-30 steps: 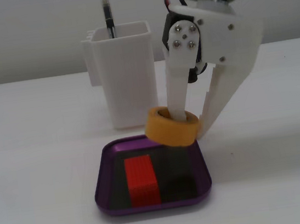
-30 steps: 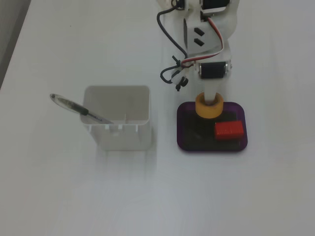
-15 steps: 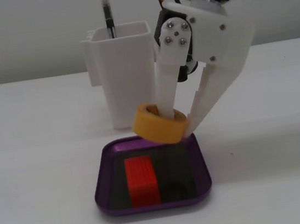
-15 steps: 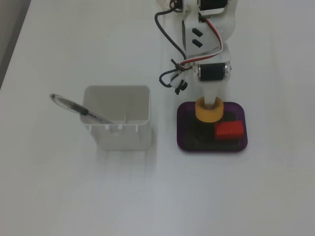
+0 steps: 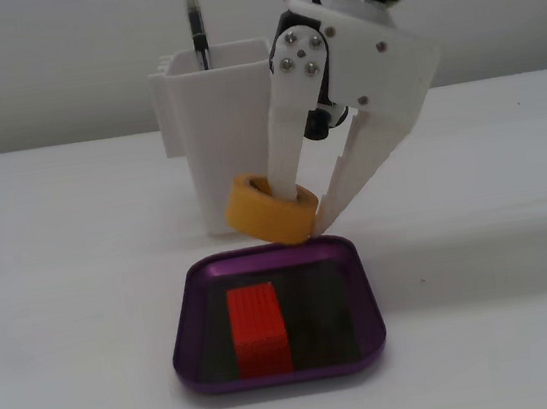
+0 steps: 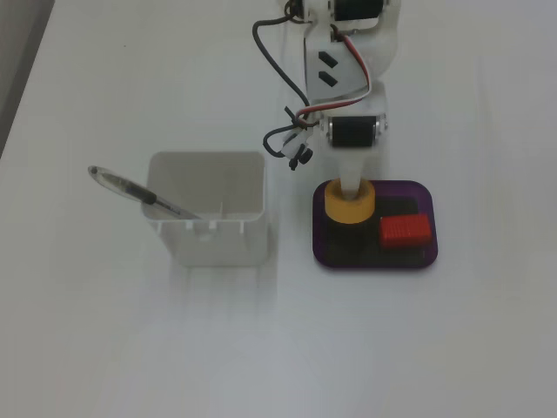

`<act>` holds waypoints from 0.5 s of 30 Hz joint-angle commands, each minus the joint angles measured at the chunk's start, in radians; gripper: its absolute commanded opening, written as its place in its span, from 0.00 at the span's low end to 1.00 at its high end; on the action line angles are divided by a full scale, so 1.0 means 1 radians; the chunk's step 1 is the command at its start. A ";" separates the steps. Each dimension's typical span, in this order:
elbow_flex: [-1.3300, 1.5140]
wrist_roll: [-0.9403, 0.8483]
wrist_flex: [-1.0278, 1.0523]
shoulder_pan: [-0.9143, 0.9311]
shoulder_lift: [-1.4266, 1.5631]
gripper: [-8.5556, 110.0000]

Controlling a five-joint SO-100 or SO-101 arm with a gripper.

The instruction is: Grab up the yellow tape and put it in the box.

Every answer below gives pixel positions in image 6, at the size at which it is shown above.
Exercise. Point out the white square plastic container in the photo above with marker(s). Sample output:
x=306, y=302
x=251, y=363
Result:
x=217, y=244

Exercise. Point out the yellow tape roll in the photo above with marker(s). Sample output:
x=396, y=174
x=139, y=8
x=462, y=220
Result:
x=348, y=212

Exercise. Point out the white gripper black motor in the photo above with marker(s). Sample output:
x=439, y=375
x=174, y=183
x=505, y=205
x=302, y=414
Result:
x=352, y=132

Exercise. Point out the red ribbed block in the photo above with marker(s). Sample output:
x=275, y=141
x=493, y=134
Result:
x=404, y=231

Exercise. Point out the purple plastic tray box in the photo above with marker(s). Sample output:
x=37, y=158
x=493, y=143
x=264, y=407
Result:
x=428, y=257

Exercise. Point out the clear black ballpoint pen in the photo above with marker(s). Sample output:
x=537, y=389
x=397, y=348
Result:
x=130, y=188

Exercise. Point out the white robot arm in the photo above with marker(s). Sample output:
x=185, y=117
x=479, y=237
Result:
x=383, y=48

